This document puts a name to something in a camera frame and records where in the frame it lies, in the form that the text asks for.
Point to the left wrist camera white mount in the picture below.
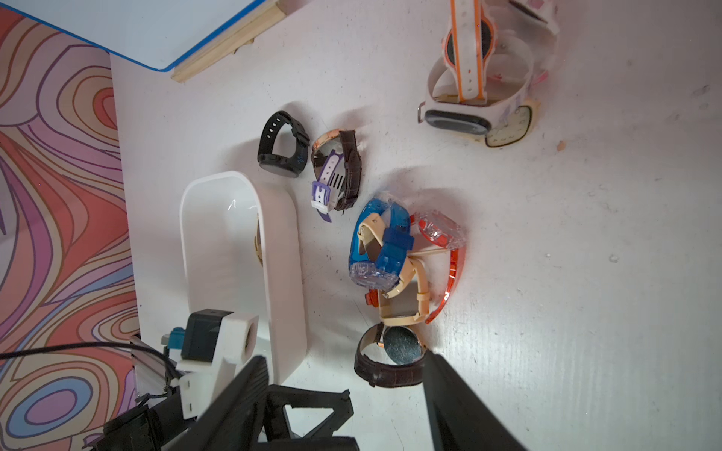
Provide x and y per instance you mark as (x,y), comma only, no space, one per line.
(209,352)

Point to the white orange strap watch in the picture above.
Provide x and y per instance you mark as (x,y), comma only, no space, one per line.
(468,47)

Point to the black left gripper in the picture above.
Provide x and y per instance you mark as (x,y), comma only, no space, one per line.
(290,413)

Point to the white plastic storage box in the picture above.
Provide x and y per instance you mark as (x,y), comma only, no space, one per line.
(240,243)

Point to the dark brown leather watch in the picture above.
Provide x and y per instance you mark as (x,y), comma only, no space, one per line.
(404,350)

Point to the white board blue rim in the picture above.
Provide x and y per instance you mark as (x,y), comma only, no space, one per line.
(155,34)

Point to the wooden board easel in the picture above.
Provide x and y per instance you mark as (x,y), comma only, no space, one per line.
(241,33)

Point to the blue transparent watch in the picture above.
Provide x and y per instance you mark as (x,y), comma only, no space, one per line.
(381,243)

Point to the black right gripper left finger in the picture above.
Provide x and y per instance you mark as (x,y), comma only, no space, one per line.
(235,419)

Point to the brown purple strap watch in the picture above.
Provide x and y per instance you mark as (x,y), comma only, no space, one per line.
(337,166)

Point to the black smart watch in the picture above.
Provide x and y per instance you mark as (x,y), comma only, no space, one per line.
(283,146)

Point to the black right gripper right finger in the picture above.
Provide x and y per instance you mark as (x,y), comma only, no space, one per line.
(459,420)

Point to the beige strap watch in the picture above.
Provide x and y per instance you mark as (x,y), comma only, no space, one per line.
(411,301)

